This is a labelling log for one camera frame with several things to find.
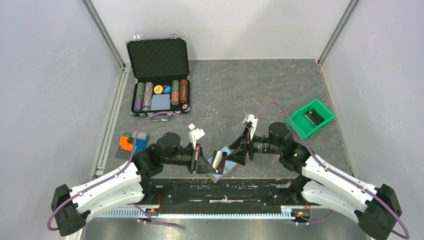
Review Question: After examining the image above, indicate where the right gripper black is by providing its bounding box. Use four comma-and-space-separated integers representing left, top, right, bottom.
225, 126, 283, 166

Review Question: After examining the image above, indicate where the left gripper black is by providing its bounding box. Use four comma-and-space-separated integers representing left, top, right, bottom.
162, 143, 216, 175

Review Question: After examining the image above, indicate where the olive card holder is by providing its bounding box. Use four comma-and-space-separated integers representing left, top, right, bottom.
207, 146, 238, 183

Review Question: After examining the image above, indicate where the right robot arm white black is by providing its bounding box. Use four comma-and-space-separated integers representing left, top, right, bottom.
226, 121, 402, 240

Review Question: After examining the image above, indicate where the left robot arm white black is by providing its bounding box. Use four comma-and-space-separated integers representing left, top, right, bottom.
47, 129, 222, 237

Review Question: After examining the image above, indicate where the blue playing card deck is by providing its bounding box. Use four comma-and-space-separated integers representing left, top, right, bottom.
151, 94, 171, 111

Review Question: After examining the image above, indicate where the green plastic bin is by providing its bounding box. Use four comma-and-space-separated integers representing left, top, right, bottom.
286, 98, 335, 140

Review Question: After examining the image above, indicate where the brown orange chip stack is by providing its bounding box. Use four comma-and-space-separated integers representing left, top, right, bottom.
179, 79, 189, 104

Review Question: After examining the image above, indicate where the colourful toy block set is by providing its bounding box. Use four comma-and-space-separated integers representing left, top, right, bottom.
115, 131, 149, 160

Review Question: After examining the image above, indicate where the blue dealer button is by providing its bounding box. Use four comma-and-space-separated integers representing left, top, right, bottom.
163, 85, 172, 94

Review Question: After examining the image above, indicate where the green orange chip stack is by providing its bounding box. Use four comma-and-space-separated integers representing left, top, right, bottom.
171, 80, 180, 106

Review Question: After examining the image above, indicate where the yellow dealer button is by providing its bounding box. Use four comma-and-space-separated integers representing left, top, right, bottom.
153, 84, 164, 95

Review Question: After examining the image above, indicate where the purple brown chip stack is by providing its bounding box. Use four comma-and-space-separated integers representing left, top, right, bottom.
142, 82, 153, 111

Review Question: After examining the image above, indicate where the purple green chip stack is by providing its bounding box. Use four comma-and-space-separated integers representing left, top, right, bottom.
134, 82, 145, 112

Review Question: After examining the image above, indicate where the black poker chip case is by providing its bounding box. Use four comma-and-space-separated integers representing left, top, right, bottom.
126, 37, 191, 117

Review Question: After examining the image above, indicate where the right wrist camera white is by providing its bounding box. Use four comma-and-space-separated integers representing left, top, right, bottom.
243, 114, 258, 140

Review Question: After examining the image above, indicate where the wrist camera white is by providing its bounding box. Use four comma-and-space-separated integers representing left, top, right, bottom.
243, 114, 258, 140
188, 123, 205, 149

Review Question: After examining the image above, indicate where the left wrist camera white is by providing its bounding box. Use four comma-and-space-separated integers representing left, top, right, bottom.
188, 123, 205, 149

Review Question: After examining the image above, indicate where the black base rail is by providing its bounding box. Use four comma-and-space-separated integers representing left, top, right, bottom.
149, 178, 306, 215

